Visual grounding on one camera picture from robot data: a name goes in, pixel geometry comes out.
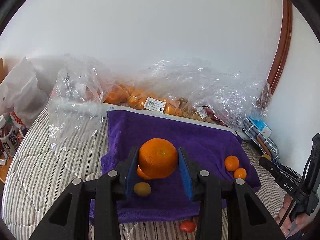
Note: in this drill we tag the purple towel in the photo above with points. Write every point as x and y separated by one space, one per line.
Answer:
168 201

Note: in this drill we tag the clear plastic bag left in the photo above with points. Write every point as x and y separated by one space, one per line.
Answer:
76 102

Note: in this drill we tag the red small fruit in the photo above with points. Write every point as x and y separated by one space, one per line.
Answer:
188 226

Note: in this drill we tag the clear bag of oranges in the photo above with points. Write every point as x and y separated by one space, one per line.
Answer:
157 88

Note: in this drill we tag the brown wooden door frame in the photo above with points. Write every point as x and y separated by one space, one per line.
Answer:
282 50

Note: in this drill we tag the white plastic bag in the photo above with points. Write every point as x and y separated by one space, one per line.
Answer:
20 94

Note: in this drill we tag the small tangerine lower right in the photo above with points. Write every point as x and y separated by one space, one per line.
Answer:
240 173

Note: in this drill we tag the small tangerine upper right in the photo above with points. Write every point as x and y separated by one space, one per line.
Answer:
232 163

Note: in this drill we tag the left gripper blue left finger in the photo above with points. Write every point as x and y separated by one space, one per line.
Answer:
127 175

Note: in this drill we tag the large orange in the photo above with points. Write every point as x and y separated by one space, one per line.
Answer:
157 159

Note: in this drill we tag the blue white tissue pack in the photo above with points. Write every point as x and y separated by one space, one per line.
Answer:
263 129

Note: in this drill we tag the clear bag of nuts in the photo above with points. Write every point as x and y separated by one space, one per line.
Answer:
230 97

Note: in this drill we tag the small tangerine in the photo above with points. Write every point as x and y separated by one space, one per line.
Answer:
240 173
232 163

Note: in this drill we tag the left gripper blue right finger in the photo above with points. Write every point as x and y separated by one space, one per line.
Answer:
189 170

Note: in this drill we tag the yellow-green small fruit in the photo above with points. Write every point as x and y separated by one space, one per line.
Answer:
142 189

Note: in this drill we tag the grey checked folded cloth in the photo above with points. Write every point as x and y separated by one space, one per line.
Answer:
267 146

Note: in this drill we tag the drink bottle white label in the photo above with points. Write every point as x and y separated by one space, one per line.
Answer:
9 137

